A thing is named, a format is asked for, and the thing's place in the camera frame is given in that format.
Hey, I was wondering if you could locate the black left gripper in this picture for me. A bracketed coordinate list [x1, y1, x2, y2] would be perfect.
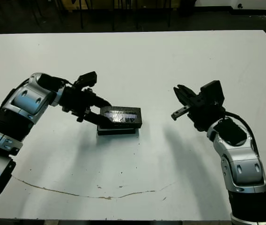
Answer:
[58, 86, 112, 125]

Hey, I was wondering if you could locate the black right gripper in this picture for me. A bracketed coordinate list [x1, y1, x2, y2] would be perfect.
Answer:
[171, 83, 227, 132]

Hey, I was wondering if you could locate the black box lid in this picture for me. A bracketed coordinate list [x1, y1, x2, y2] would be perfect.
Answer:
[99, 106, 143, 129]

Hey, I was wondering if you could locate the black box base white insert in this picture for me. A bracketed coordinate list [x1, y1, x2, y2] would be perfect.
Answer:
[97, 124, 140, 136]

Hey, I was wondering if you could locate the black trash bin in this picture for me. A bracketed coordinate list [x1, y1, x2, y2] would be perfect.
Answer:
[178, 0, 198, 17]

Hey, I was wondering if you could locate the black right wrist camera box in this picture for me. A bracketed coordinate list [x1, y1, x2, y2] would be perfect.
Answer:
[200, 80, 225, 106]

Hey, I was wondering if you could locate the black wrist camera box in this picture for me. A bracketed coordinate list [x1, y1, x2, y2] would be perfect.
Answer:
[200, 80, 225, 106]
[74, 71, 98, 89]

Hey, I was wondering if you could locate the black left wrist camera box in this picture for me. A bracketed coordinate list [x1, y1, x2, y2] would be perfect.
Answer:
[74, 71, 98, 89]

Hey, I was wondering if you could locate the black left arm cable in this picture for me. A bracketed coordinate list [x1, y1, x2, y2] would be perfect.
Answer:
[59, 78, 77, 86]

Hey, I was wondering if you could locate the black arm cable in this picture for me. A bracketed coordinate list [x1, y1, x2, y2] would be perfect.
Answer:
[59, 78, 77, 86]
[224, 112, 260, 157]

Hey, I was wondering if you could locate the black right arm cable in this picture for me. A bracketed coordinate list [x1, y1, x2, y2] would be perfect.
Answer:
[224, 112, 260, 157]

